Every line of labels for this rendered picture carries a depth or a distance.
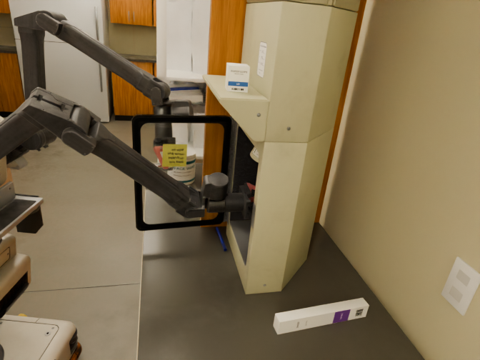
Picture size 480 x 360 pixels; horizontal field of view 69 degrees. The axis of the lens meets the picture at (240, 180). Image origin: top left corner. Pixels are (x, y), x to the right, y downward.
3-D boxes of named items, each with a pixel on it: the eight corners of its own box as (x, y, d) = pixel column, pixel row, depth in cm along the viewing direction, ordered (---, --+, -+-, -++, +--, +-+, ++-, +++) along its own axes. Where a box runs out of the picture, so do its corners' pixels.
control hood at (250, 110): (236, 108, 112) (239, 76, 107) (264, 142, 83) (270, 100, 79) (200, 107, 109) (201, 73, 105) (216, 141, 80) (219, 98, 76)
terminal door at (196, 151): (223, 223, 127) (232, 116, 111) (136, 231, 118) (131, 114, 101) (223, 223, 128) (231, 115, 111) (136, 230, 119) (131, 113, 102)
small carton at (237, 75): (244, 88, 89) (246, 63, 87) (247, 92, 85) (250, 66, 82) (224, 87, 88) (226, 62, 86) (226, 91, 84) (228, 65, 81)
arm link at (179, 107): (157, 85, 118) (148, 87, 110) (191, 82, 117) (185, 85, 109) (163, 120, 122) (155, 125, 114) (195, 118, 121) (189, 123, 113)
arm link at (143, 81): (53, 27, 114) (32, 25, 104) (59, 11, 113) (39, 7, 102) (166, 101, 120) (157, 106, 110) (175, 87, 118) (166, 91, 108)
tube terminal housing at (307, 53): (288, 230, 137) (326, 12, 105) (323, 288, 108) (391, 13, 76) (226, 233, 131) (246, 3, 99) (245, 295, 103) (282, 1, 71)
